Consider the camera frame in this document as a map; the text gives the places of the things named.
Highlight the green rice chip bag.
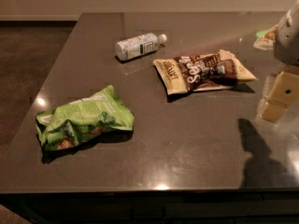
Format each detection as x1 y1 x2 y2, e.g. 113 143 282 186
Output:
36 85 135 151

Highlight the beige snack bag at edge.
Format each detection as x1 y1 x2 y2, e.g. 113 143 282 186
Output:
253 24 278 50

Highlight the brown chip bag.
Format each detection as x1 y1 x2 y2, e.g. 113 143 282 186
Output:
153 49 256 95

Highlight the clear plastic water bottle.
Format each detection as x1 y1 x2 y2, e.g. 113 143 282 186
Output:
115 33 167 62

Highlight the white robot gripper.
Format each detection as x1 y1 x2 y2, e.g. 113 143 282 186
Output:
257 0 299 122

